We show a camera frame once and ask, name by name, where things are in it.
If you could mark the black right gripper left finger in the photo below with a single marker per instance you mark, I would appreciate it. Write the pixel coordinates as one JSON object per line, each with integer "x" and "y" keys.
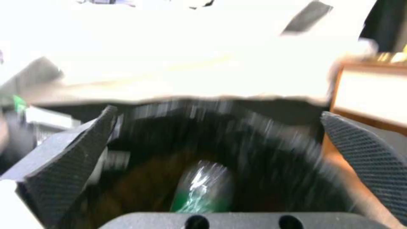
{"x": 60, "y": 164}

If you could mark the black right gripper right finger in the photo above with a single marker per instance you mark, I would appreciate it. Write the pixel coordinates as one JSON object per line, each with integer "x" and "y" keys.
{"x": 365, "y": 157}

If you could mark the black round trash bin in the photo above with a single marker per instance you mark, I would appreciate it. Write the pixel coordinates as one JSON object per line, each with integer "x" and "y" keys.
{"x": 222, "y": 133}

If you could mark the wooden cabinet with white panel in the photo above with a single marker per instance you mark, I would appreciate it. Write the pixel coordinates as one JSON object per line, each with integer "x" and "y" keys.
{"x": 372, "y": 95}

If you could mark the small green object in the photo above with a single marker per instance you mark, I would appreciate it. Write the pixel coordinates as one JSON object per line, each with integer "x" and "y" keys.
{"x": 19, "y": 103}

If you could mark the green plastic bottle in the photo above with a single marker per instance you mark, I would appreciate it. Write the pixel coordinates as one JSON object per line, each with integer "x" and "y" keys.
{"x": 203, "y": 188}

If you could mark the dark slanted bar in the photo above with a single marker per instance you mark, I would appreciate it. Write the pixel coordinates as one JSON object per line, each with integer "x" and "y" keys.
{"x": 306, "y": 18}

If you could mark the white table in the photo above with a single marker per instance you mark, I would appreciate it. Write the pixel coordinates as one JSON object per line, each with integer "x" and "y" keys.
{"x": 178, "y": 59}

